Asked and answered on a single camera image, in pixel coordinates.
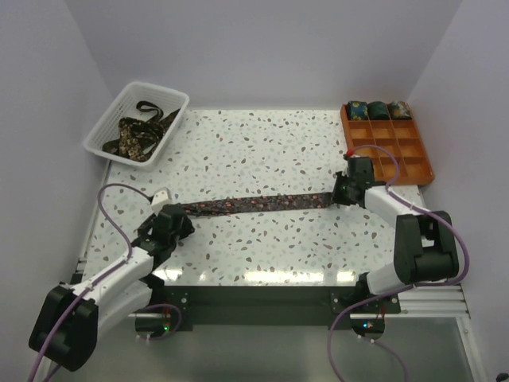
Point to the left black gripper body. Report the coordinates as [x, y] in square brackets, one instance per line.
[185, 228]

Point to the orange wooden compartment tray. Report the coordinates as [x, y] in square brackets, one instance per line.
[394, 146]

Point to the brown floral tie in basket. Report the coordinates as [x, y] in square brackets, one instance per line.
[137, 139]

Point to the dark tie in basket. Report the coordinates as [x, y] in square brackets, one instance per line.
[158, 114]

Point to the white plastic basket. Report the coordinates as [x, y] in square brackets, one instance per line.
[124, 105]

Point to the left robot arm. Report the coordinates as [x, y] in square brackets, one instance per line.
[73, 318]

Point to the navy floral paisley tie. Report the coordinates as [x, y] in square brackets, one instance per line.
[230, 206]

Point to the rolled blue yellow floral tie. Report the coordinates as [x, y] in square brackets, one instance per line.
[357, 110]

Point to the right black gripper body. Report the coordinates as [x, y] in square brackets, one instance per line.
[341, 190]

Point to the rolled multicolour floral tie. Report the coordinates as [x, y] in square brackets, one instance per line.
[399, 110]

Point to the rolled dark green tie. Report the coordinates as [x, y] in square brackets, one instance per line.
[377, 110]

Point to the aluminium extrusion rail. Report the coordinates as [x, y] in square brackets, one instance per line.
[429, 302]

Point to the black mounting base plate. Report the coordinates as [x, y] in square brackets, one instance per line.
[254, 305]

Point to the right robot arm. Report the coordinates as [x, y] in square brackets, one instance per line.
[424, 243]

